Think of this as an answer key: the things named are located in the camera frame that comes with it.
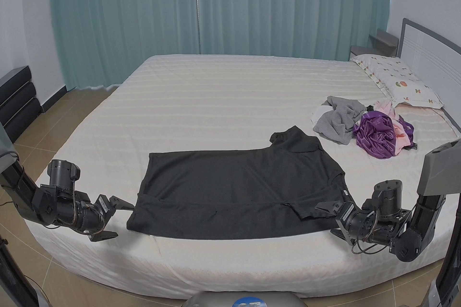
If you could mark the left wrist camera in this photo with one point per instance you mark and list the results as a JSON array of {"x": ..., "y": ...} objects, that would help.
[{"x": 82, "y": 198}]

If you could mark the pink garment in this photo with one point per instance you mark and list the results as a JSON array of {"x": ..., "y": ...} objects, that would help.
[{"x": 400, "y": 134}]

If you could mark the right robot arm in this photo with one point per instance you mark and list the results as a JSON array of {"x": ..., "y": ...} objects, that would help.
[{"x": 425, "y": 212}]

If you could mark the purple satin garment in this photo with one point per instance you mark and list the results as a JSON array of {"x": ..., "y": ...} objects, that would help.
[{"x": 374, "y": 136}]

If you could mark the grey bedside table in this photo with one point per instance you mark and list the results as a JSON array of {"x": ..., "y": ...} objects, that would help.
[{"x": 376, "y": 43}]

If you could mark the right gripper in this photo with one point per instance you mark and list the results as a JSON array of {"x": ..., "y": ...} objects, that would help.
[{"x": 354, "y": 221}]

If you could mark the white printed pillow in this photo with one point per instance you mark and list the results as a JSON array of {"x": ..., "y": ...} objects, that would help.
[{"x": 399, "y": 80}]

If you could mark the grey garment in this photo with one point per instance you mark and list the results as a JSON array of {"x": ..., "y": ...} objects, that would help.
[{"x": 335, "y": 122}]

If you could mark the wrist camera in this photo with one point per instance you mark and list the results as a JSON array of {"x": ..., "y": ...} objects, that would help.
[
  {"x": 368, "y": 205},
  {"x": 82, "y": 198}
]

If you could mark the black chest of drawers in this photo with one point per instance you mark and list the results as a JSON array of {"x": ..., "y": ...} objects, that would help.
[{"x": 18, "y": 100}]

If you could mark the dark purple garment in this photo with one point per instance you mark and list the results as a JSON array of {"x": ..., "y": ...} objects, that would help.
[{"x": 407, "y": 129}]

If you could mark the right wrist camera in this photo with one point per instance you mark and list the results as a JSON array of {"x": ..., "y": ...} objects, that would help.
[{"x": 368, "y": 205}]

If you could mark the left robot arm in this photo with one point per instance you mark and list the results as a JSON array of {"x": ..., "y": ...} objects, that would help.
[{"x": 39, "y": 204}]

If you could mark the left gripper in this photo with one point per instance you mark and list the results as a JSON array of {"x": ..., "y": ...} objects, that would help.
[{"x": 95, "y": 215}]

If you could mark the bed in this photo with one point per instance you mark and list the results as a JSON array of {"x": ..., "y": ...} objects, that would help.
[{"x": 216, "y": 93}]

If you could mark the small black garment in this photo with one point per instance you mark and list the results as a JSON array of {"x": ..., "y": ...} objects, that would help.
[{"x": 410, "y": 146}]

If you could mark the black T-shirt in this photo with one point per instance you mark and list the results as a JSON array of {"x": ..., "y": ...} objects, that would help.
[{"x": 234, "y": 190}]

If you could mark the white garment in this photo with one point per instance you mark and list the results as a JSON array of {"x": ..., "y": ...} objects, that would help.
[{"x": 318, "y": 114}]

